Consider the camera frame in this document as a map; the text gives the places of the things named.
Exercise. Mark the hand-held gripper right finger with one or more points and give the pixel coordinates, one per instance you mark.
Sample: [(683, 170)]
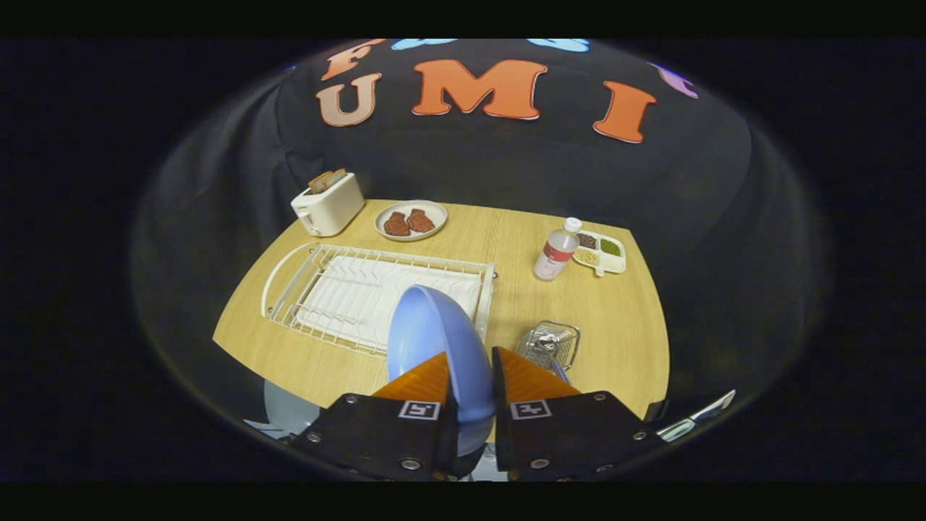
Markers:
[(571, 434)]

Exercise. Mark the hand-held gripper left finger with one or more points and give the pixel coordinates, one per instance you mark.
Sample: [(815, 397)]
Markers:
[(376, 434)]

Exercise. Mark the metal spoon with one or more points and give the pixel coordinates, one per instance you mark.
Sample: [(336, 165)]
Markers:
[(550, 341)]

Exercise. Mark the blue plate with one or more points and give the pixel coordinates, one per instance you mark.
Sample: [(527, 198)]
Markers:
[(434, 340)]

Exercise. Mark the cream round dish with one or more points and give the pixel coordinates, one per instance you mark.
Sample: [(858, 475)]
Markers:
[(434, 210)]

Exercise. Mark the white divided bean tray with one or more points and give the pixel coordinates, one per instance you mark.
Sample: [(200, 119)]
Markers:
[(608, 260)]

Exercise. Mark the clear bottle red label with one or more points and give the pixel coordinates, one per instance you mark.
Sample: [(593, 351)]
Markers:
[(555, 253)]

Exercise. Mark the red meat piece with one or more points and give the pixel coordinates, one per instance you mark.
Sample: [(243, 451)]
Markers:
[(420, 221), (396, 225)]

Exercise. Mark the white toaster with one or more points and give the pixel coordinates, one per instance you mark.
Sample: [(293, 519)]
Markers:
[(329, 210)]

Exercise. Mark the brown toast slices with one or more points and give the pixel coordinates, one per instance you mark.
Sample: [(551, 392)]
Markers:
[(325, 181)]

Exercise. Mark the black backdrop cloth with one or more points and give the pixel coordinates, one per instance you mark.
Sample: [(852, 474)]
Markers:
[(506, 159)]

